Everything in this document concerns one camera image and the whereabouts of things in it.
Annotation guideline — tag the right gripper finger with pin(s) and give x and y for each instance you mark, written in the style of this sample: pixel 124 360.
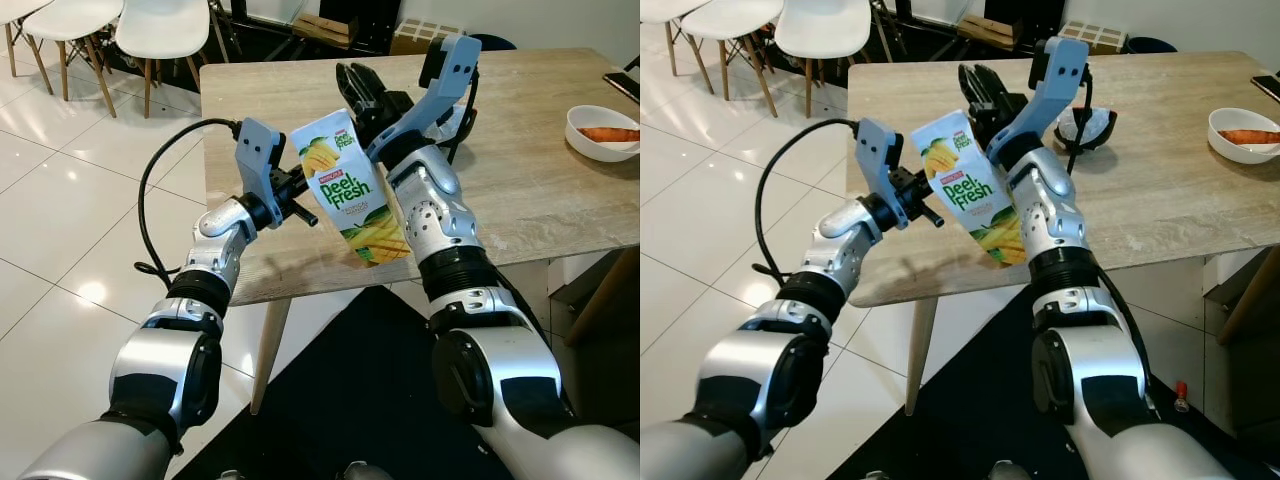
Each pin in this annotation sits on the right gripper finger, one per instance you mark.
pixel 372 85
pixel 350 90
pixel 992 88
pixel 972 92

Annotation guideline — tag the mango juice carton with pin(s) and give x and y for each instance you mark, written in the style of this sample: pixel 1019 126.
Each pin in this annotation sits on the mango juice carton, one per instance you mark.
pixel 965 190
pixel 345 190

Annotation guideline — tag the orange sweet potato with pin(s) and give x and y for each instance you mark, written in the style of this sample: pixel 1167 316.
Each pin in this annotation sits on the orange sweet potato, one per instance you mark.
pixel 610 133
pixel 1250 137

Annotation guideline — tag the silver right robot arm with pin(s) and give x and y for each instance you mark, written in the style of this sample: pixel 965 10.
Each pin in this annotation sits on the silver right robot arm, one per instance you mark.
pixel 500 370
pixel 1100 370

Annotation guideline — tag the plain cardboard box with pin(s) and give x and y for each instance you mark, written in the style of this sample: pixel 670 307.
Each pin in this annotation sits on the plain cardboard box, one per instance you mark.
pixel 990 30
pixel 322 30

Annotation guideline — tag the cardboard box with white tape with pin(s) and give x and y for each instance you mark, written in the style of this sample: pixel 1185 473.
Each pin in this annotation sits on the cardboard box with white tape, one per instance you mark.
pixel 420 38
pixel 1095 38

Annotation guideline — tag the black cabinet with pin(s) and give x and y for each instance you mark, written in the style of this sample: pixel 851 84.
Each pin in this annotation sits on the black cabinet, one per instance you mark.
pixel 1040 12
pixel 380 12

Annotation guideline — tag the dark blue bin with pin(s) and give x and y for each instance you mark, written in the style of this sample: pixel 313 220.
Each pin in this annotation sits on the dark blue bin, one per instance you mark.
pixel 497 42
pixel 1152 45

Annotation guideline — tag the light wooden table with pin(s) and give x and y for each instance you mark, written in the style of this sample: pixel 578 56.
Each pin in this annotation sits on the light wooden table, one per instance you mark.
pixel 1150 200
pixel 520 200

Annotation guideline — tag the black smartphone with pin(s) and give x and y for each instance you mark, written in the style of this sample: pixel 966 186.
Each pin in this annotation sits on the black smartphone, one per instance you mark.
pixel 1268 88
pixel 625 87

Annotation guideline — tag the robot right leg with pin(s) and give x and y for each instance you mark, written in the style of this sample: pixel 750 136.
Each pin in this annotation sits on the robot right leg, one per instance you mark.
pixel 365 472
pixel 1010 472

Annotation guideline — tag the dark grey cabinet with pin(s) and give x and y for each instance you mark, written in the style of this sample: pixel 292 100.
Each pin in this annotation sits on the dark grey cabinet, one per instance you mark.
pixel 1250 340
pixel 600 340

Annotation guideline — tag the small red bottle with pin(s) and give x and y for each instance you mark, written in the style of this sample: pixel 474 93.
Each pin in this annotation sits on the small red bottle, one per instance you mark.
pixel 1182 395

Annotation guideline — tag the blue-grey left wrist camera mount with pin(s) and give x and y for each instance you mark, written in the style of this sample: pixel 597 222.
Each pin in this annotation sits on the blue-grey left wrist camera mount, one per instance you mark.
pixel 878 150
pixel 258 150

